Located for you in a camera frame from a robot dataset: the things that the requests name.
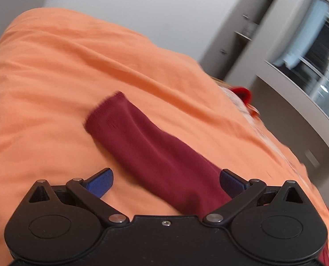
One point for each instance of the orange bed blanket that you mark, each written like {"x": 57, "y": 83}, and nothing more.
{"x": 56, "y": 88}

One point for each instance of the pale patterned cloth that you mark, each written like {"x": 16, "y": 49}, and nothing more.
{"x": 236, "y": 102}

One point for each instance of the grey shelf cabinet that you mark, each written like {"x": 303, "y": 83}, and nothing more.
{"x": 236, "y": 33}

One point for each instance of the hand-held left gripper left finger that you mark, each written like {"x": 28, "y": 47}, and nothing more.
{"x": 102, "y": 181}

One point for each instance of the glass window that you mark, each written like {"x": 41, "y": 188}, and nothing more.
{"x": 322, "y": 69}

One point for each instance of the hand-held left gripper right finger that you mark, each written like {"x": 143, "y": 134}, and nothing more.
{"x": 230, "y": 183}

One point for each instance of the light blue hanging cloth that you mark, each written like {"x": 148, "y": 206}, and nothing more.
{"x": 305, "y": 33}

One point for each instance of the white wall socket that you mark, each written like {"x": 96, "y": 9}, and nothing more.
{"x": 311, "y": 158}

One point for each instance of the grey built-in desk unit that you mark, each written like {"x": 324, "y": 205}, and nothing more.
{"x": 291, "y": 110}

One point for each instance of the red knit hat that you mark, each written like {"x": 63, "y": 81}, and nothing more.
{"x": 243, "y": 93}

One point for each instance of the maroon knit garment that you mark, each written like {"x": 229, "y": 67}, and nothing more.
{"x": 156, "y": 149}

